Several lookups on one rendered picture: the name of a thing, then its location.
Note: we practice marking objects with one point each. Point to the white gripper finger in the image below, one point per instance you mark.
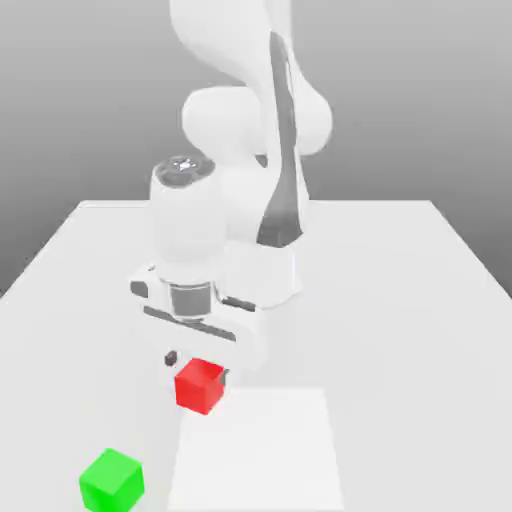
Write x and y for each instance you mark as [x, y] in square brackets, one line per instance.
[226, 376]
[171, 358]

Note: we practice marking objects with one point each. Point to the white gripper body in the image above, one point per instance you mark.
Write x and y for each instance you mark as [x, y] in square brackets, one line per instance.
[240, 344]

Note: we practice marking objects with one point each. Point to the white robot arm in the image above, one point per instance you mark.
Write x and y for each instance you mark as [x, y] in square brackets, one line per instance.
[224, 132]

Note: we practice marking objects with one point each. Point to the small red cube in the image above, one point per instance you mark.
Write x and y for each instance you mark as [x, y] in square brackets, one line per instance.
[198, 390]

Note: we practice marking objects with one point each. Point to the small green cube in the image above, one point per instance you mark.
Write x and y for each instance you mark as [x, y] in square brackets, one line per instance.
[110, 482]

